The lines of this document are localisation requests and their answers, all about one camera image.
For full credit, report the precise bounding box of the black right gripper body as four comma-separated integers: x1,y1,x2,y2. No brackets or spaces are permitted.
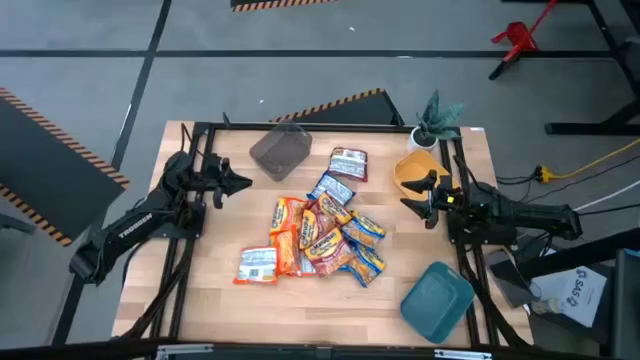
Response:
434,172,464,222

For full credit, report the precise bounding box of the dark grey tablet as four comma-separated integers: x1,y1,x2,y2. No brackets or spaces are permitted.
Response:
487,248,540,309

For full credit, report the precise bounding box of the black cable bundle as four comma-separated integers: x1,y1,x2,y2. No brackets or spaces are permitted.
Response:
117,234,199,342
457,242,532,349

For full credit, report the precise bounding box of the green plant in white pot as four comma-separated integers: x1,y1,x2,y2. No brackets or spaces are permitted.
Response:
407,89,466,154

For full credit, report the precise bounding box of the black desk frame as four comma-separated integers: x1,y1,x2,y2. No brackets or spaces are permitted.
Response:
499,0,640,136

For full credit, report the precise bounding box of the silver aluminium bracket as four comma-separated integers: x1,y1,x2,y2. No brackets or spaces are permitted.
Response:
155,342,215,360
433,348,494,360

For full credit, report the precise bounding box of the black mat hazard-striped edge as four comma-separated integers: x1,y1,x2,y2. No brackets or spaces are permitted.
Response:
229,0,341,14
269,87,406,127
0,87,132,248

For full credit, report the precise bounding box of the red Maruchan noodle pack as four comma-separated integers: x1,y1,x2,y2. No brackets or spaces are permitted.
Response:
314,192,354,226
327,146,370,183
298,202,337,251
303,227,355,279

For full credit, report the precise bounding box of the small beige bottle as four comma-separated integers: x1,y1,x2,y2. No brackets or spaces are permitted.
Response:
530,297,565,316

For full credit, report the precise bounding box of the white printed paper sheet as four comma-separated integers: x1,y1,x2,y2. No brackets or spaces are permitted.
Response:
529,264,609,329

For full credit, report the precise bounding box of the yellow extension cord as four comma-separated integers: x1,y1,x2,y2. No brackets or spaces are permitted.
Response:
533,138,640,184

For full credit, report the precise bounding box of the black floor cable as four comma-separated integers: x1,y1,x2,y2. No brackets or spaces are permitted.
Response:
494,154,640,204

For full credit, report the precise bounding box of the black metal table frame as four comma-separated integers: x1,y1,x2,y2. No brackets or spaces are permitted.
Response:
112,119,534,351

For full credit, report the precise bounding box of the teal plastic bin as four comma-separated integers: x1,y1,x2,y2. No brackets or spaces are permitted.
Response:
399,261,475,345

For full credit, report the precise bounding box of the black furniture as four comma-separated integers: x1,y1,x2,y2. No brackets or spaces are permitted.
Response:
517,233,640,360

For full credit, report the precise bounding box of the white floor cable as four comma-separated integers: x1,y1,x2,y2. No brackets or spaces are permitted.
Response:
574,178,640,212

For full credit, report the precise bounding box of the red metal stand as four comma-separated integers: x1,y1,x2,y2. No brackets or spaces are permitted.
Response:
488,0,560,81

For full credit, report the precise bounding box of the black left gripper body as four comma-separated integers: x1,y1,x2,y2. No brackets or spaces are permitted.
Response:
199,154,225,200

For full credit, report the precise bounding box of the grey metal leg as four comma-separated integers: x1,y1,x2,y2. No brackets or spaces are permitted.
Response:
0,212,37,236

